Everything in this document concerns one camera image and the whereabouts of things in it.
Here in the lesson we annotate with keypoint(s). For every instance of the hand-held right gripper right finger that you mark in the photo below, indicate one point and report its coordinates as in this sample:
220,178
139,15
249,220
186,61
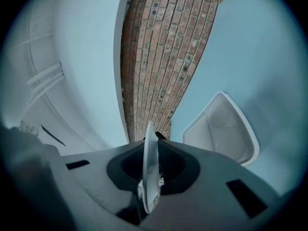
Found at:
204,201

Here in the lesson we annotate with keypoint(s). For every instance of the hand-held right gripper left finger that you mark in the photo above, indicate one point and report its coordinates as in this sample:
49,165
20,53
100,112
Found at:
96,174

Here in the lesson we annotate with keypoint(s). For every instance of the thin white plate item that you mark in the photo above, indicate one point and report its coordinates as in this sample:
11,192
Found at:
150,167

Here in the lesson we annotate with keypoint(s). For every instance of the black flat strip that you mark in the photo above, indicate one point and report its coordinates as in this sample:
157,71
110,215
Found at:
51,134

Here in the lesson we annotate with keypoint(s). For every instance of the white conduit pipe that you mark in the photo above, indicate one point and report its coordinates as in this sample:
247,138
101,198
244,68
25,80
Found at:
48,82
44,73
47,88
33,41

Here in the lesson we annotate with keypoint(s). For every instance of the white wall-mounted tray fixture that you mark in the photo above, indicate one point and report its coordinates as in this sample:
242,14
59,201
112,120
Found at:
223,131

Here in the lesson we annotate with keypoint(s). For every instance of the white metal bracket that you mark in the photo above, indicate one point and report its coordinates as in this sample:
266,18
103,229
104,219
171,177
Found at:
28,128

